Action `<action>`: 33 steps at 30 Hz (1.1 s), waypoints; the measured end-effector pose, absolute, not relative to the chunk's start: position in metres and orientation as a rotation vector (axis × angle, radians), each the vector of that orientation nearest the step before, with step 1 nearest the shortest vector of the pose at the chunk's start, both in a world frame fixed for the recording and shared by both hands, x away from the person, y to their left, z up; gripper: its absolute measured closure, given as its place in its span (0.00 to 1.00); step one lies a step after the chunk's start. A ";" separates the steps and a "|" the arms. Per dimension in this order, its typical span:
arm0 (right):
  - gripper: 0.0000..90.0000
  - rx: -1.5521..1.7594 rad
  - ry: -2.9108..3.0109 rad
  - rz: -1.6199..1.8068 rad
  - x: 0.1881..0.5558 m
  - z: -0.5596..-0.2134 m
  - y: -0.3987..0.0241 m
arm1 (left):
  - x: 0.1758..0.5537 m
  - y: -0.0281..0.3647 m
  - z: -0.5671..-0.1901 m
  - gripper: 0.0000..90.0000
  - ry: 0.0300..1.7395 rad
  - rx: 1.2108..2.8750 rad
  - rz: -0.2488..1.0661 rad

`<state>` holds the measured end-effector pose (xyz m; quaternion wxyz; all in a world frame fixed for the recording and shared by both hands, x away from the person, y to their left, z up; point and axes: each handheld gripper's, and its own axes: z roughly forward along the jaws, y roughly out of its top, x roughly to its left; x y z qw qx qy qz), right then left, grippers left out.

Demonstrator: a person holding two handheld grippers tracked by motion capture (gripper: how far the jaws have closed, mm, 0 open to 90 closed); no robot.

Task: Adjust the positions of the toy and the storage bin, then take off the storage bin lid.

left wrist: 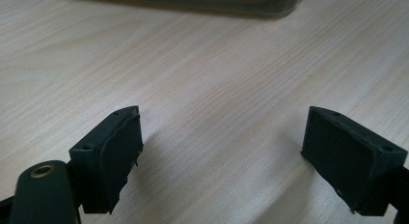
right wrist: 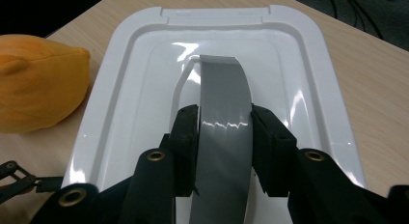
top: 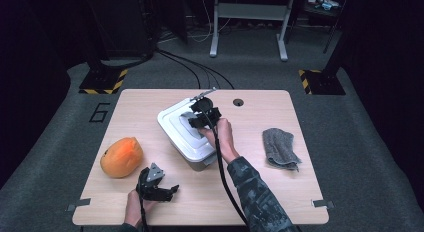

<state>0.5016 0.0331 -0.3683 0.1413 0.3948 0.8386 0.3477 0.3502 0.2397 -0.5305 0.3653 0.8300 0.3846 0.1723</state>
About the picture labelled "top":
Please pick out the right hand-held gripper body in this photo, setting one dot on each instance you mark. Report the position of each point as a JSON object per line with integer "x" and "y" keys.
{"x": 201, "y": 105}

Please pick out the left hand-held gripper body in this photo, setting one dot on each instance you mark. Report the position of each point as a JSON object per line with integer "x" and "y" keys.
{"x": 150, "y": 188}

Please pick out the grey transparent storage box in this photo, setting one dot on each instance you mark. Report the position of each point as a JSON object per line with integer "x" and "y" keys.
{"x": 200, "y": 163}

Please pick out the orange mango-shaped fruit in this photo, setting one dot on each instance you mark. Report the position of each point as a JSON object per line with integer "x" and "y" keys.
{"x": 121, "y": 157}

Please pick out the grey cloth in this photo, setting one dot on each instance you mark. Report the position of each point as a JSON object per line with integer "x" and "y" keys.
{"x": 280, "y": 148}

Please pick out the person's left hand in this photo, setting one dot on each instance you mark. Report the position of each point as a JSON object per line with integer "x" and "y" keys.
{"x": 135, "y": 208}

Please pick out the person's right hand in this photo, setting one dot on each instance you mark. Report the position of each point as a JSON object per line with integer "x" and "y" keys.
{"x": 223, "y": 138}

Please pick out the black cabinet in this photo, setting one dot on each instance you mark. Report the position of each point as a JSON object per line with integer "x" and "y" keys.
{"x": 123, "y": 22}

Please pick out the dark shelf with clutter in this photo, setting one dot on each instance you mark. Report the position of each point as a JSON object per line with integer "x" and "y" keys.
{"x": 323, "y": 5}

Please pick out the grey table bracket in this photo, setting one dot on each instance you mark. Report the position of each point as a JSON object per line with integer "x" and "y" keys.
{"x": 80, "y": 203}
{"x": 322, "y": 203}

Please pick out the black yellow striped base plate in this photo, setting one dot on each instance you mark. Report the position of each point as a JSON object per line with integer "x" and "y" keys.
{"x": 103, "y": 82}
{"x": 323, "y": 83}

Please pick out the white metal desk frame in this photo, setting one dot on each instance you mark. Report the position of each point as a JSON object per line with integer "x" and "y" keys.
{"x": 250, "y": 12}

